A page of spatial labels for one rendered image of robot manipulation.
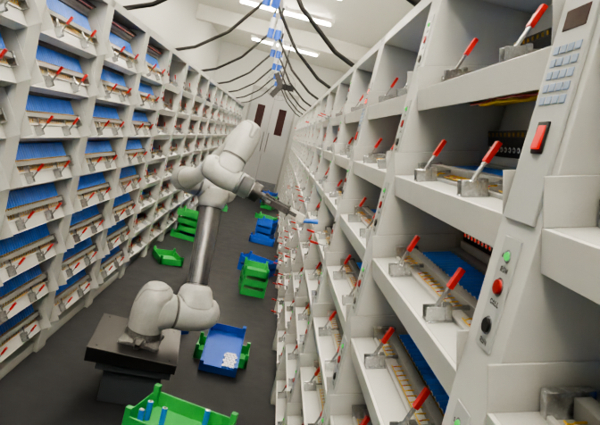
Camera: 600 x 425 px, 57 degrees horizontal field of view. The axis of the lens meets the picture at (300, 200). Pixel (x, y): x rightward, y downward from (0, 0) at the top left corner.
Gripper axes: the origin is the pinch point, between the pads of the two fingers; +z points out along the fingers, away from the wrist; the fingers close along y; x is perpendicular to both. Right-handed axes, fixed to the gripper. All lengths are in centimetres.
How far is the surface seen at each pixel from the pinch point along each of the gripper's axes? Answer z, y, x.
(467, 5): 1, -92, -69
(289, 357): 33, 29, 62
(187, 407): -3, -39, 69
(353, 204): 13.5, -22.4, -15.7
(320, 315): 23.4, -22.5, 24.7
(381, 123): 8, -22, -45
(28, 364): -70, 33, 126
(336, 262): 18.7, -22.4, 5.2
